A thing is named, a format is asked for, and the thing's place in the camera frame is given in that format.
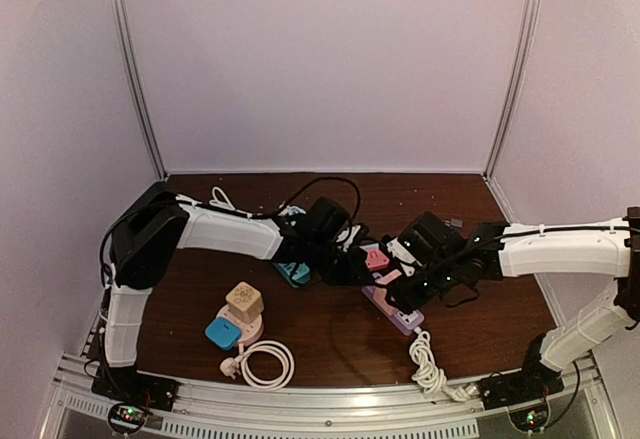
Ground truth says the right aluminium frame post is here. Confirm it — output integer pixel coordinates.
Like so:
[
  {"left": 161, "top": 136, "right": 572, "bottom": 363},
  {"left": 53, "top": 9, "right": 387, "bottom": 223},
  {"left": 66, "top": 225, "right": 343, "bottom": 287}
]
[{"left": 483, "top": 0, "right": 542, "bottom": 182}]

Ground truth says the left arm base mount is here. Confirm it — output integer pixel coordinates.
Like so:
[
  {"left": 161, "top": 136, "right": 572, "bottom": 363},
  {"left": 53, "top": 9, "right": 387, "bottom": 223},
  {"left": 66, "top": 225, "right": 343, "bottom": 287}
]
[{"left": 91, "top": 369, "right": 179, "bottom": 436}]

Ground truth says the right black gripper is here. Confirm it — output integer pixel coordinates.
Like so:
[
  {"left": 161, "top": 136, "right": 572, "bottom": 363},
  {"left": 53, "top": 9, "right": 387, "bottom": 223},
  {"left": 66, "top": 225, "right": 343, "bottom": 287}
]
[{"left": 385, "top": 261, "right": 460, "bottom": 317}]

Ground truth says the aluminium front rail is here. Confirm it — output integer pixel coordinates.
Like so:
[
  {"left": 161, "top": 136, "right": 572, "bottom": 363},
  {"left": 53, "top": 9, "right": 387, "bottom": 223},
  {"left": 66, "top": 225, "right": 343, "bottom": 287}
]
[{"left": 36, "top": 354, "right": 621, "bottom": 438}]

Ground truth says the teal power strip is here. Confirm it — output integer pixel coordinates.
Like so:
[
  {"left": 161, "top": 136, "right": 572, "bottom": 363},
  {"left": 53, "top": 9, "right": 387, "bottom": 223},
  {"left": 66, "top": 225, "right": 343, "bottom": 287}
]
[{"left": 273, "top": 262, "right": 311, "bottom": 288}]

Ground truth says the white cable at back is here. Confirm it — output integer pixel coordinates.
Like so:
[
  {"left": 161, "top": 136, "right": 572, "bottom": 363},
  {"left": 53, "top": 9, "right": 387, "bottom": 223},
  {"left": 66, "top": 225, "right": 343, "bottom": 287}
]
[{"left": 208, "top": 186, "right": 236, "bottom": 212}]

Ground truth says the white cable with plug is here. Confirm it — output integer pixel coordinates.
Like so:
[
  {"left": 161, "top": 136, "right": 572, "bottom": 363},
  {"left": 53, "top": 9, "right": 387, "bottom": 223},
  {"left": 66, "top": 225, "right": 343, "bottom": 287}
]
[
  {"left": 218, "top": 339, "right": 295, "bottom": 390},
  {"left": 410, "top": 327, "right": 474, "bottom": 405}
]

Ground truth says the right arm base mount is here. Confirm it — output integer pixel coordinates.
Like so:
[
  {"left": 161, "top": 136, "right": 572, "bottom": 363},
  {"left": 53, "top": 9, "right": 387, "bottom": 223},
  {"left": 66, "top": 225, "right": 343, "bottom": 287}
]
[{"left": 478, "top": 371, "right": 564, "bottom": 435}]

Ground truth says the left aluminium frame post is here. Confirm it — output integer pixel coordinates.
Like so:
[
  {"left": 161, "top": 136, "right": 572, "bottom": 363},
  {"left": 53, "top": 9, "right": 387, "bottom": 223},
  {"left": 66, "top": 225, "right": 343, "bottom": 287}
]
[{"left": 111, "top": 0, "right": 168, "bottom": 180}]

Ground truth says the light blue power strip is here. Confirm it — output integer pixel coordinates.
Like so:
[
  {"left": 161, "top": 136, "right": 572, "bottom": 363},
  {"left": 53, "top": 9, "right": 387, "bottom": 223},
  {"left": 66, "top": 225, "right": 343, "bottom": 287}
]
[{"left": 360, "top": 242, "right": 386, "bottom": 251}]

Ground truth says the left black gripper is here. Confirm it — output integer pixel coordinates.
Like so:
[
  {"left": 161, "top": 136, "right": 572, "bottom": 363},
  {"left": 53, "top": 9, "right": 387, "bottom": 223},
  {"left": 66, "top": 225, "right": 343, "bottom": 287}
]
[{"left": 306, "top": 237, "right": 375, "bottom": 287}]

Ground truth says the aluminium frame post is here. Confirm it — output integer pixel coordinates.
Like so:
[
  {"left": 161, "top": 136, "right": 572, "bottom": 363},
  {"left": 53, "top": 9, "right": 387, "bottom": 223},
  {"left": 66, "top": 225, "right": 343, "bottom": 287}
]
[
  {"left": 483, "top": 0, "right": 542, "bottom": 182},
  {"left": 111, "top": 0, "right": 168, "bottom": 180}
]

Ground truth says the beige cube adapter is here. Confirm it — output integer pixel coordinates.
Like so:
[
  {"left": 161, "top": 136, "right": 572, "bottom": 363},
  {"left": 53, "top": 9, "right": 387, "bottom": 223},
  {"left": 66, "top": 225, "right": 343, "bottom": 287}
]
[{"left": 225, "top": 281, "right": 264, "bottom": 324}]

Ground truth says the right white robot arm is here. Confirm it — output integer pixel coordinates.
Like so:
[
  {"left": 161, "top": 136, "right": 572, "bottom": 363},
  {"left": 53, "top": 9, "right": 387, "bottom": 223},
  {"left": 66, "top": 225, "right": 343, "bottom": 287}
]
[{"left": 384, "top": 207, "right": 639, "bottom": 401}]

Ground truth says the pink cube socket adapter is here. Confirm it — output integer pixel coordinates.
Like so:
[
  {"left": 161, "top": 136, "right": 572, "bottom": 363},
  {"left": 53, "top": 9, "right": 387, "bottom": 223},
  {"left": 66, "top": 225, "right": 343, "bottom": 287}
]
[{"left": 373, "top": 269, "right": 402, "bottom": 315}]

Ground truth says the white coiled cable with plug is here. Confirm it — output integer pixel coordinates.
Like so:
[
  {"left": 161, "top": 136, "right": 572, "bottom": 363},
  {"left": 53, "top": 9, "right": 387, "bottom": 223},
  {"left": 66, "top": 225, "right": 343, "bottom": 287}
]
[{"left": 218, "top": 339, "right": 295, "bottom": 390}]

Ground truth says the purple power strip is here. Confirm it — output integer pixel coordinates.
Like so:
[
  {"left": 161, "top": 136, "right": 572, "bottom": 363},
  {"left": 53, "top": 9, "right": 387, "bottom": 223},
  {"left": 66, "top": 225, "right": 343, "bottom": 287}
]
[{"left": 361, "top": 286, "right": 425, "bottom": 336}]

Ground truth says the pink square plug adapter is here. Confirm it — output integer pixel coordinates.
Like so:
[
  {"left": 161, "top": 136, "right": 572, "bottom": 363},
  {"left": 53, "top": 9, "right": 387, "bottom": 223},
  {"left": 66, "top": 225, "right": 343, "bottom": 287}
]
[{"left": 365, "top": 248, "right": 390, "bottom": 272}]

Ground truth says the round pink white power strip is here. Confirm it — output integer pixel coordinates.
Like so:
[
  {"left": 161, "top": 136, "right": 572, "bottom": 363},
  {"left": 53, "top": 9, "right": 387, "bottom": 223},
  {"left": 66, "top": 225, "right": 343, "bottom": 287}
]
[{"left": 216, "top": 305, "right": 264, "bottom": 348}]

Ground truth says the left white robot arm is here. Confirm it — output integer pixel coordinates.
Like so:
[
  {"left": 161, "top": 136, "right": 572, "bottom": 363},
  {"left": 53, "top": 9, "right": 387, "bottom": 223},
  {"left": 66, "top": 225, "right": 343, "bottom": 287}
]
[{"left": 99, "top": 182, "right": 373, "bottom": 403}]

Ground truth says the blue square adapter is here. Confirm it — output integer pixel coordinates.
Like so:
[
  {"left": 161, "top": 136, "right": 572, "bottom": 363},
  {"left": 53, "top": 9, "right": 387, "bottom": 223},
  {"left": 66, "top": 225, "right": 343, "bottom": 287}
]
[{"left": 205, "top": 317, "right": 242, "bottom": 351}]

